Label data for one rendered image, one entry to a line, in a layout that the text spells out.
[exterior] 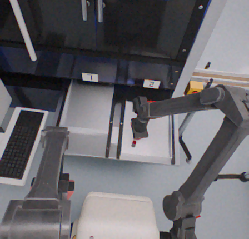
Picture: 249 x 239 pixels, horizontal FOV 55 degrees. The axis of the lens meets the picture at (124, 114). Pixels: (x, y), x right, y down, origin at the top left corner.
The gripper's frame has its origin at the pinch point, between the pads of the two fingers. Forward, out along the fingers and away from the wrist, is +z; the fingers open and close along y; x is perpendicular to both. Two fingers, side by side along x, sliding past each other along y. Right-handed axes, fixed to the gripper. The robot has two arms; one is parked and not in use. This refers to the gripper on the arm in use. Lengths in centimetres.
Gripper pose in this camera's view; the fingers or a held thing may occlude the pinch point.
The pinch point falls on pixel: (137, 134)
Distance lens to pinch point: 119.0
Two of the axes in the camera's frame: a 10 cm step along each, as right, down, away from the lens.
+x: -9.8, 1.1, -1.7
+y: -1.8, -8.7, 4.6
